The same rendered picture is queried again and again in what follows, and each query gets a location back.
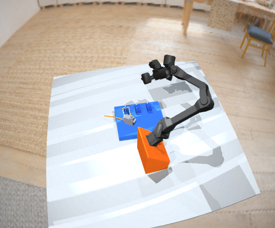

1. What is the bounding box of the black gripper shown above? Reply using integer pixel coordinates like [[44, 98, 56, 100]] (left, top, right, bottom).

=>
[[141, 69, 163, 85]]

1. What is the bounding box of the blue flat plate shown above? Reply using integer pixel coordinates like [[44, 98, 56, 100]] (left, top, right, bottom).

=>
[[114, 101, 163, 141]]

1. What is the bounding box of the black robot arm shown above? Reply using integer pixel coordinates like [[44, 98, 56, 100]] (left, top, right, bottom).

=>
[[146, 55, 214, 147]]

